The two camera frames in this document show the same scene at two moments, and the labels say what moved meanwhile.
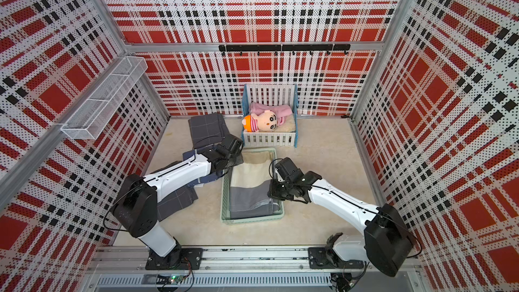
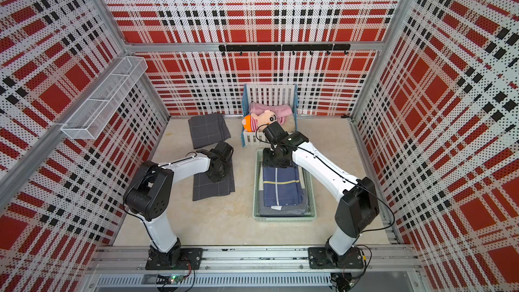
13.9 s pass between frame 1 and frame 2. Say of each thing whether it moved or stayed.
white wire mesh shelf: stayed
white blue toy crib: stayed
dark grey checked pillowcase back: stayed
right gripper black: moved
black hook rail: stayed
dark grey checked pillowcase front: moved
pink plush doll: stayed
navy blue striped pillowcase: moved
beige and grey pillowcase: moved
